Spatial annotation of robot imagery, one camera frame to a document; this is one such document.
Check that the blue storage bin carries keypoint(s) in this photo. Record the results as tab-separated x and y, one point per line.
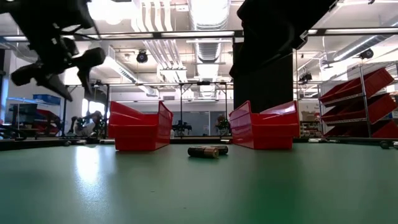
46	99

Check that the green table mat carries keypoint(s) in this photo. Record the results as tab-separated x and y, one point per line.
199	193

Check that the black monitor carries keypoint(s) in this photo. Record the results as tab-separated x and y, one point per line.
23	113

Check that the black mounted camera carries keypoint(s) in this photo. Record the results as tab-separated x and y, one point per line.
305	77

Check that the black ceiling spotlight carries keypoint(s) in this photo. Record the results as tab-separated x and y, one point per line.
142	57
367	53

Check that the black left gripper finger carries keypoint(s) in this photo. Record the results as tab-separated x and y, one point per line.
57	86
85	79

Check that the red plastic bin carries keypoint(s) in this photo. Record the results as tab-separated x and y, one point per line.
136	137
267	137

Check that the red shelf bin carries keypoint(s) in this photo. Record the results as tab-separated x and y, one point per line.
379	109
385	130
373	81

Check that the black divider panel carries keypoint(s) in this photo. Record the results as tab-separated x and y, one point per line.
264	93

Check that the red storage bin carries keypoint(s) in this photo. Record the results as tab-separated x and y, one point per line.
49	119

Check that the cardboard box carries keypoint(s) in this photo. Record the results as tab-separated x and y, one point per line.
308	116

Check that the black station frame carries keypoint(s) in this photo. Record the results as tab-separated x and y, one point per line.
181	93
108	93

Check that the ceiling light strip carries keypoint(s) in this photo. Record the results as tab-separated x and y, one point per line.
15	38
357	31
197	33
130	35

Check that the silver ventilation duct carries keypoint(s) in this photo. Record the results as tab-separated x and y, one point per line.
209	15

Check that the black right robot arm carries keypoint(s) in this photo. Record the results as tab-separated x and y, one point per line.
314	12

